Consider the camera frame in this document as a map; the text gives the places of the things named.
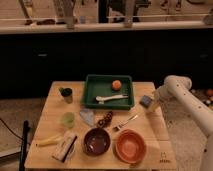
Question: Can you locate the orange ball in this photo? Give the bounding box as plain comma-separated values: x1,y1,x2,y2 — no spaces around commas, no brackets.
112,80,122,91

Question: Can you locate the dark red grape bunch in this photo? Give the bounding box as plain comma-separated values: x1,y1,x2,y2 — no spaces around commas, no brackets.
97,111,113,128

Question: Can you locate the white plastic spoon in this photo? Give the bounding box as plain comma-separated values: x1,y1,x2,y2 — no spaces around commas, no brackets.
95,94,128,102

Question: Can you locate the blue sponge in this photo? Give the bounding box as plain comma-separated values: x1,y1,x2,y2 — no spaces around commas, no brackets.
139,95,153,108

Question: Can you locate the green plastic tray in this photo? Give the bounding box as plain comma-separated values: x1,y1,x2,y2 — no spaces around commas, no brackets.
81,74,135,110

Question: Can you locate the yellow banana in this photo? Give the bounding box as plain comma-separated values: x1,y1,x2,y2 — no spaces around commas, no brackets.
36,136,62,147

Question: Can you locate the light green cup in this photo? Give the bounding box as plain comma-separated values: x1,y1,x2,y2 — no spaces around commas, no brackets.
61,112,75,128

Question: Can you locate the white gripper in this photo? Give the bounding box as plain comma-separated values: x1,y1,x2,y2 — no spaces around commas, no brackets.
148,86,171,112

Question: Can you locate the dark cup with green item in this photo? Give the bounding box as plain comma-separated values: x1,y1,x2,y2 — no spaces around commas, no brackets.
59,87,73,103

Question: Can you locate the black stand left of table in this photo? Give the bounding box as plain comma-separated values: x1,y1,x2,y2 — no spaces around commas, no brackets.
19,120,30,171

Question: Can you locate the dark purple bowl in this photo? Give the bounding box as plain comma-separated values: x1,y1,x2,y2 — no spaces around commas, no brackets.
83,128,111,156

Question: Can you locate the light blue cloth piece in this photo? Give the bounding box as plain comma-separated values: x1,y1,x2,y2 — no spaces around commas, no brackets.
80,108,94,127

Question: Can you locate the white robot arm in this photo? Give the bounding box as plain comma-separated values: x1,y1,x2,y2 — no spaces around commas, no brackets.
148,75,213,171

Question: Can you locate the red bowl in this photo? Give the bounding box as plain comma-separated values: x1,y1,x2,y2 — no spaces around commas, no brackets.
115,129,146,164

